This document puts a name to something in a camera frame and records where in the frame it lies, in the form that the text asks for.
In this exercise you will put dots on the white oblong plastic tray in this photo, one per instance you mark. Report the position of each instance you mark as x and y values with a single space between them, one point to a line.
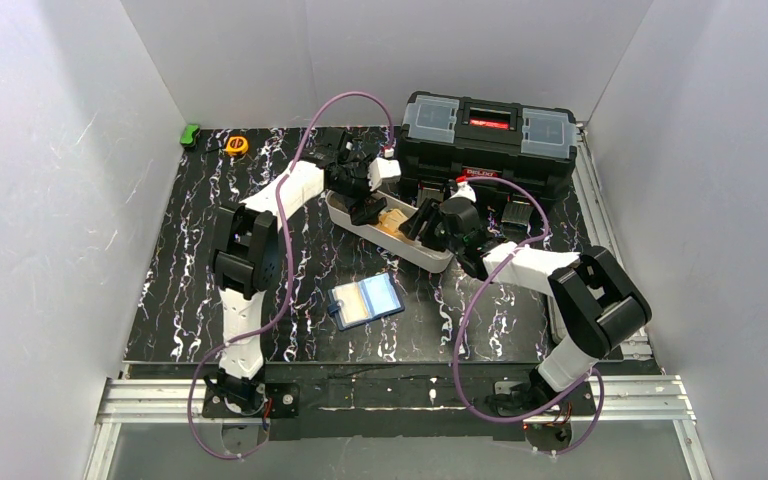
411 251

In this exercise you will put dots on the blue leather card holder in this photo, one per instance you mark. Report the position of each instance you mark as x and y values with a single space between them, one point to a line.
380 294

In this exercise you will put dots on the yellow tape measure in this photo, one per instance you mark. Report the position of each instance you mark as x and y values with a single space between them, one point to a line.
236 146

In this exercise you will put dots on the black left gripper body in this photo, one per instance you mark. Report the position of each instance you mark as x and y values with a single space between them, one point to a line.
363 198

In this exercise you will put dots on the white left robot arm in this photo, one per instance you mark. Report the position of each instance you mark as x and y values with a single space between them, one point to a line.
250 239

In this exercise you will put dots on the green small object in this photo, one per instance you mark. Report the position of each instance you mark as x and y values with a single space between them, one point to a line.
189 136

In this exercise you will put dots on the black plastic toolbox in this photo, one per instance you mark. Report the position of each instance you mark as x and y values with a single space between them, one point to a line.
444 137

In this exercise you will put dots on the black marbled table mat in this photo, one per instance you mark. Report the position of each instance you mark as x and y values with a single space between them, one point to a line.
179 315

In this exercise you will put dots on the aluminium frame rail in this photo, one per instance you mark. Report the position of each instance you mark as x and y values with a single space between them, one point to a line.
392 420

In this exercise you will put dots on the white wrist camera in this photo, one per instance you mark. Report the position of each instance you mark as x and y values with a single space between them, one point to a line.
383 171
464 190

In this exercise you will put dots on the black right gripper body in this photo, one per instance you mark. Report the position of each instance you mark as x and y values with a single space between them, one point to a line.
432 217

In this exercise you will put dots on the gold credit card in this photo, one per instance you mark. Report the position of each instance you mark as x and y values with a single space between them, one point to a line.
390 221
353 310

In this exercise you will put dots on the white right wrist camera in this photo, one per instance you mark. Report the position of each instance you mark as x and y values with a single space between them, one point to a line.
464 190

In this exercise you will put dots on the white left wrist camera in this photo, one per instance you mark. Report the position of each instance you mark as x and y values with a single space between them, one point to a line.
383 171

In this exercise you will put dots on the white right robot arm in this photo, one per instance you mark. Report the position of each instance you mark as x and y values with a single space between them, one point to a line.
599 305

